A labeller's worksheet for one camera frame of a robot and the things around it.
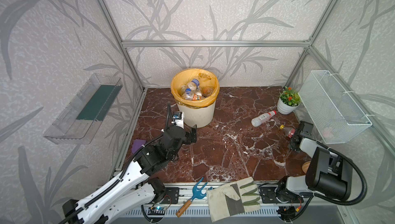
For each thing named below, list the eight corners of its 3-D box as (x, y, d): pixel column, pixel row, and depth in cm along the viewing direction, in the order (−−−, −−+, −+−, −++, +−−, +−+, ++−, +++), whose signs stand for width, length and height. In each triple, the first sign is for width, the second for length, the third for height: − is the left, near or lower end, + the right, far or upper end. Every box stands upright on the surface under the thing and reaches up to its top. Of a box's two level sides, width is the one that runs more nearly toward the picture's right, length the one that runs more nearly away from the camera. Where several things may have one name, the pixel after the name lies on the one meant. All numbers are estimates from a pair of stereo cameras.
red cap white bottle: (254, 128, 99) (256, 124, 95) (250, 123, 102) (252, 119, 98) (275, 117, 105) (278, 112, 101) (271, 113, 107) (273, 108, 103)
